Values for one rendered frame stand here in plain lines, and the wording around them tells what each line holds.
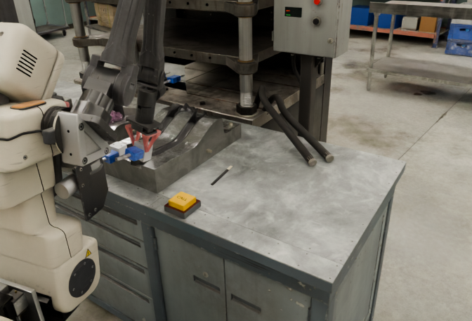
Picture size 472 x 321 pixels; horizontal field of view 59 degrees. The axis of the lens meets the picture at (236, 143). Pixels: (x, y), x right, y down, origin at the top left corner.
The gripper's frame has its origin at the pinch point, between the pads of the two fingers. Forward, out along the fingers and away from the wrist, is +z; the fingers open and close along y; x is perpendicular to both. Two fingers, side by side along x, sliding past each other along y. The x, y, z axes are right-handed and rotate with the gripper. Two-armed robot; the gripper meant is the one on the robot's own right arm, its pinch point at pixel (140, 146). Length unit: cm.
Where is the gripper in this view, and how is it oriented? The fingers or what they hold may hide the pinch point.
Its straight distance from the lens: 137.7
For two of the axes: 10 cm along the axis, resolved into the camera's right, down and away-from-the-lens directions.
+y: -8.3, -3.7, 4.3
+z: -2.0, 9.0, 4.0
